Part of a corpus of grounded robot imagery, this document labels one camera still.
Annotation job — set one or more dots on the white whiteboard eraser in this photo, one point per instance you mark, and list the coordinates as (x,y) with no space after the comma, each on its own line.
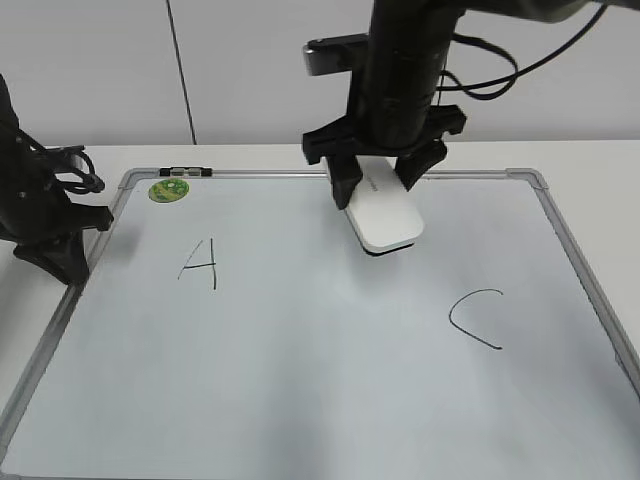
(381,211)

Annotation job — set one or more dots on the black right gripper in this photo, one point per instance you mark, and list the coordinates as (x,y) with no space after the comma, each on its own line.
(385,115)

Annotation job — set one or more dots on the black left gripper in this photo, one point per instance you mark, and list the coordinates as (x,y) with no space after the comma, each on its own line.
(36,210)

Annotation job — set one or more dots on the black silver hanging clip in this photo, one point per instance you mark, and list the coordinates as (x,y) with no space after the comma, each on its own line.
(185,172)

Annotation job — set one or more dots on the white magnetic whiteboard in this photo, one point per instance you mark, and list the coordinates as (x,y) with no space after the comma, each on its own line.
(241,332)

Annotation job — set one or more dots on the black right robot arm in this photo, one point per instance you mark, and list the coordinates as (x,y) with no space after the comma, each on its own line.
(396,69)

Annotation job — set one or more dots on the green round magnet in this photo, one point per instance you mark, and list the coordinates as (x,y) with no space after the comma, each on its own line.
(168,191)

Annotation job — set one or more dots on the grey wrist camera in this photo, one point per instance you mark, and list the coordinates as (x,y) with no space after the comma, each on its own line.
(331,55)

